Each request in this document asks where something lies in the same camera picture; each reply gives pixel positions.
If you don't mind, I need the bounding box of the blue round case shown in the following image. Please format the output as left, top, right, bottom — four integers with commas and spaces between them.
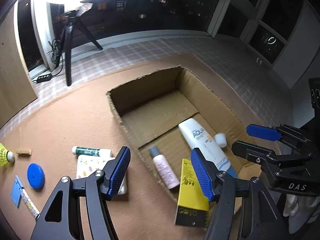
27, 163, 45, 189

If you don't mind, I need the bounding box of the yellow shuttlecock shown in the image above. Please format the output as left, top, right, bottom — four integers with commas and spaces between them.
0, 143, 15, 168

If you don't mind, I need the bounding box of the white sunscreen bottle blue cap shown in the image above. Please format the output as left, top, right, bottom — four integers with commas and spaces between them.
178, 118, 238, 178

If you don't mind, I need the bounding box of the yellow and black ruler card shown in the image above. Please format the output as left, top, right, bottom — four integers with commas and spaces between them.
174, 158, 210, 228

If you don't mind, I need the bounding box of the brown cardboard box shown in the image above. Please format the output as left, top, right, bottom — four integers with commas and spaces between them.
105, 65, 263, 205

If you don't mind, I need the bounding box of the green and white lip balm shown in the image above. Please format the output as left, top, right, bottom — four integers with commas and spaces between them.
72, 146, 112, 157

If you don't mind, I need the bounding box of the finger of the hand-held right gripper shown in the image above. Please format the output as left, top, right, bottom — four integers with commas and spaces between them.
246, 124, 313, 153
231, 141, 278, 166

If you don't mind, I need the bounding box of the small white plastic cap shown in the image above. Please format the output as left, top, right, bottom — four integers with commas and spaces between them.
215, 133, 227, 148

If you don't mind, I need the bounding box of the patterned white tissue pack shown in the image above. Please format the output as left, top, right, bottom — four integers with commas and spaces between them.
75, 154, 128, 195

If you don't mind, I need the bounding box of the patterned paper tube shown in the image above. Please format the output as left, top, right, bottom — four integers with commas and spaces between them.
21, 188, 41, 218

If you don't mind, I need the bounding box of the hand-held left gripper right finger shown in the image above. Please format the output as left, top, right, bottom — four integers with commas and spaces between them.
190, 147, 287, 240

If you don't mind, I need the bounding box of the black tripod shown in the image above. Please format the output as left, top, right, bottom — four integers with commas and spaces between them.
60, 4, 103, 87

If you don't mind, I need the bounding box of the black power hub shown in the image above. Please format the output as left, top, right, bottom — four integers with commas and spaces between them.
31, 73, 53, 84

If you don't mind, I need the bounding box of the bundle of black cables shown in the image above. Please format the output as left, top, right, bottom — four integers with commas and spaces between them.
47, 39, 66, 77

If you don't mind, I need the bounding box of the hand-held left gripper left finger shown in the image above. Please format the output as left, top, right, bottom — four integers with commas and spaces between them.
30, 146, 132, 240

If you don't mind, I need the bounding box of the blue plastic phone stand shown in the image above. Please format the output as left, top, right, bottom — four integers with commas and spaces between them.
10, 175, 25, 208

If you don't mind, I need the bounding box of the pink bottle grey cap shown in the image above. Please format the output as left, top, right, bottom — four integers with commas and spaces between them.
149, 146, 180, 190

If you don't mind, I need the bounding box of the white window post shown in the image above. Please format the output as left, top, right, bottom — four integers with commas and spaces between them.
30, 0, 64, 72

